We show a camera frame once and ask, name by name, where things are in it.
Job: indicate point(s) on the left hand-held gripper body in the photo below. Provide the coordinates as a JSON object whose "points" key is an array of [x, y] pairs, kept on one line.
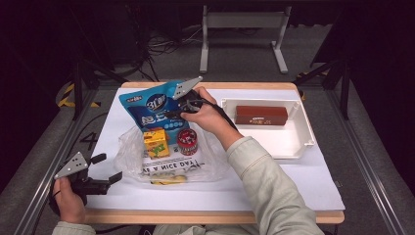
{"points": [[73, 166]]}

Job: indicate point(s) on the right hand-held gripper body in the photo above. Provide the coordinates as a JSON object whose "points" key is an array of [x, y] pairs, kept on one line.
{"points": [[187, 89]]}

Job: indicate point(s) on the blue snack bag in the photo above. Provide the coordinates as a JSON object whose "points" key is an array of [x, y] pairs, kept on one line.
{"points": [[153, 107]]}

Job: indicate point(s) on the yellow drink carton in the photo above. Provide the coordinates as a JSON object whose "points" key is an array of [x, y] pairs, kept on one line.
{"points": [[156, 143]]}

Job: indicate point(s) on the clear plastic shopping bag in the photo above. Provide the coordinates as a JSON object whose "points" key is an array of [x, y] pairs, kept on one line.
{"points": [[202, 163]]}

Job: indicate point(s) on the brown rectangular box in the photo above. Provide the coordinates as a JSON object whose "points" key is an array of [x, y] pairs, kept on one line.
{"points": [[261, 115]]}

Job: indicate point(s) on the white plastic tray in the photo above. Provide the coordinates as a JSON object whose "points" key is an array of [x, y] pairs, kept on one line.
{"points": [[280, 140]]}

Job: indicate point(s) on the person's right hand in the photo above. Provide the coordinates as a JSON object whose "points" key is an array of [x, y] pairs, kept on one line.
{"points": [[210, 117]]}

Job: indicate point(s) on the person's left hand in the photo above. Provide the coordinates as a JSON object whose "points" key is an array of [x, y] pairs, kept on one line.
{"points": [[70, 205]]}

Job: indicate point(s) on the red-lidded candy jar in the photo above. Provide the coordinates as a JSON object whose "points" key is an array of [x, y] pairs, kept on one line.
{"points": [[187, 142]]}

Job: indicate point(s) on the black tripod stand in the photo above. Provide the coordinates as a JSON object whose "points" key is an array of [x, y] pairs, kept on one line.
{"points": [[78, 84], [342, 81]]}

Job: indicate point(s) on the grey metal stand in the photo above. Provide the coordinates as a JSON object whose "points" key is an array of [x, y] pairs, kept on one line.
{"points": [[243, 19]]}

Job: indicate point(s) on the person's torso clothing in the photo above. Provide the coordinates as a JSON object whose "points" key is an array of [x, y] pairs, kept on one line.
{"points": [[202, 230]]}

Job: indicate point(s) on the aluminium floor rail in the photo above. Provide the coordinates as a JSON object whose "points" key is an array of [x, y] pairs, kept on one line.
{"points": [[49, 166], [368, 169]]}

